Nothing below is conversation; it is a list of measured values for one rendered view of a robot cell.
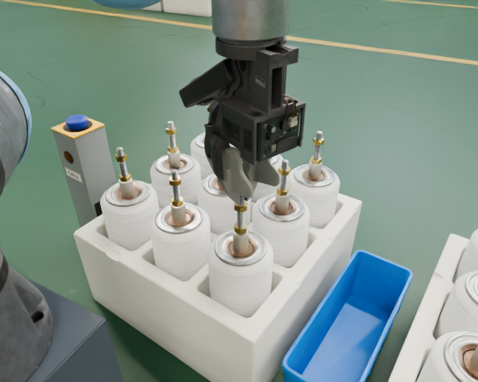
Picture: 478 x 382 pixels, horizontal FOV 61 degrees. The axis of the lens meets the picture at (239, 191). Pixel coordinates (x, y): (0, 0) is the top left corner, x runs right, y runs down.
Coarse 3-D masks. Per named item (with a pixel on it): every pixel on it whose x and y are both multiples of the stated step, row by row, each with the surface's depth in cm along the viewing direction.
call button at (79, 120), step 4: (72, 116) 77; (76, 116) 77; (80, 116) 77; (84, 116) 77; (68, 120) 75; (72, 120) 75; (76, 120) 75; (80, 120) 75; (84, 120) 76; (68, 124) 75; (72, 124) 75; (76, 124) 75; (80, 124) 75; (84, 124) 76; (72, 128) 76; (76, 128) 75; (80, 128) 76
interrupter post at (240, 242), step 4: (236, 236) 56; (240, 236) 56; (244, 236) 56; (236, 240) 56; (240, 240) 56; (244, 240) 56; (236, 244) 57; (240, 244) 57; (244, 244) 57; (236, 248) 57; (240, 248) 57; (244, 248) 57; (240, 252) 57
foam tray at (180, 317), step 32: (96, 224) 74; (352, 224) 79; (96, 256) 71; (128, 256) 67; (320, 256) 67; (96, 288) 78; (128, 288) 69; (160, 288) 62; (192, 288) 61; (288, 288) 61; (320, 288) 75; (128, 320) 76; (160, 320) 68; (192, 320) 61; (224, 320) 57; (256, 320) 57; (288, 320) 64; (192, 352) 66; (224, 352) 60; (256, 352) 56
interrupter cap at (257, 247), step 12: (216, 240) 59; (228, 240) 59; (252, 240) 59; (264, 240) 59; (216, 252) 57; (228, 252) 57; (252, 252) 57; (264, 252) 57; (228, 264) 56; (240, 264) 55; (252, 264) 56
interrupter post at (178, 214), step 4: (184, 204) 62; (172, 208) 62; (176, 208) 61; (180, 208) 62; (184, 208) 62; (172, 212) 62; (176, 212) 62; (180, 212) 62; (184, 212) 63; (172, 216) 63; (176, 216) 62; (180, 216) 62; (184, 216) 63; (172, 220) 64; (176, 220) 63; (180, 220) 63; (184, 220) 63
